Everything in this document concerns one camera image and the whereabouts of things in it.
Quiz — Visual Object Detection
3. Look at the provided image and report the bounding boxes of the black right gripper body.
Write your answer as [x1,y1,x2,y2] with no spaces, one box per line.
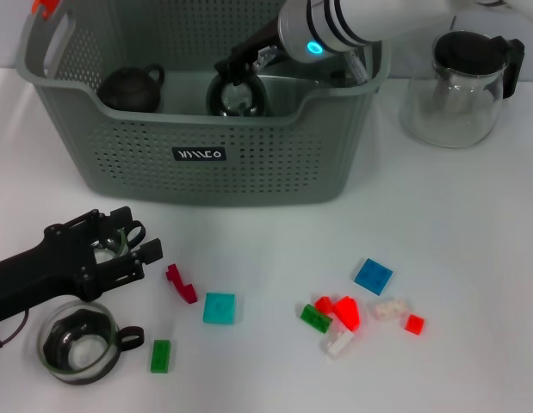
[213,18,294,71]

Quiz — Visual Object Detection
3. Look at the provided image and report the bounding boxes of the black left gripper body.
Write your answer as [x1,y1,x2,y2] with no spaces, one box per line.
[0,220,100,327]

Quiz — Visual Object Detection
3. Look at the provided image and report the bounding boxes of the glass teacup black sleeve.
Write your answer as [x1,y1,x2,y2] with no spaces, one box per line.
[91,221,146,263]
[205,71,267,117]
[36,300,146,385]

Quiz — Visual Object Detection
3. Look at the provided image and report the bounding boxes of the grey perforated storage bin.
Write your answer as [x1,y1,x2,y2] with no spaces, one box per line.
[15,0,392,207]

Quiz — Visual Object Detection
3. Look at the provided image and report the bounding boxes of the dark red curved brick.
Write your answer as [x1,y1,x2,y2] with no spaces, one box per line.
[164,262,198,305]

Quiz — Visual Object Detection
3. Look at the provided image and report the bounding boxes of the teal square brick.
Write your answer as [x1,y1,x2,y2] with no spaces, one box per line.
[201,292,236,324]

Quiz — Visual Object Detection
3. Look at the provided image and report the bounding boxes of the dark clay teapot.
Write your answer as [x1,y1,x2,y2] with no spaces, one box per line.
[96,63,165,114]

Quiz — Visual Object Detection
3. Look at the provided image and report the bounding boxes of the bright green long brick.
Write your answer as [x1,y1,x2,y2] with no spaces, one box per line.
[149,338,172,373]

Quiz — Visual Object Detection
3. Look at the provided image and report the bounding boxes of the dark green plastic brick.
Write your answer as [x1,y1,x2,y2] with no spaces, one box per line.
[299,303,334,333]

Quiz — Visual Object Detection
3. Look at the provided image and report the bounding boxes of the glass pitcher black lid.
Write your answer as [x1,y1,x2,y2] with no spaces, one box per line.
[398,29,526,150]

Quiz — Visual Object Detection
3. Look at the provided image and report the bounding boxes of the red slope brick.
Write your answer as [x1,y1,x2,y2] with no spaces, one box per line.
[332,295,362,332]

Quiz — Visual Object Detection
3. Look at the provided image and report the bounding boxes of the white plastic brick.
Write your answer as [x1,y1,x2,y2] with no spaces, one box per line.
[320,329,356,359]
[371,297,412,323]

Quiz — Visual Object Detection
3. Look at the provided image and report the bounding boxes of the blue square brick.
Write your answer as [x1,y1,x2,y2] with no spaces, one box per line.
[354,257,394,296]

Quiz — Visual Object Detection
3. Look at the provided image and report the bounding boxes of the small red square brick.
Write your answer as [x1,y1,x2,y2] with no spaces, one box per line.
[404,313,425,335]

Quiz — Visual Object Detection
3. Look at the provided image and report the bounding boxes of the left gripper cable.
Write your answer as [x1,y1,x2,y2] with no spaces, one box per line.
[0,309,30,352]

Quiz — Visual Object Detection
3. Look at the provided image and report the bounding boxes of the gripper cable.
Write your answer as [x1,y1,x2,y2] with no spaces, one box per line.
[0,309,30,352]
[251,45,375,85]

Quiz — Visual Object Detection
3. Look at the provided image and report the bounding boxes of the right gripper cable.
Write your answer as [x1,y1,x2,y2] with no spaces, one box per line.
[251,45,375,85]

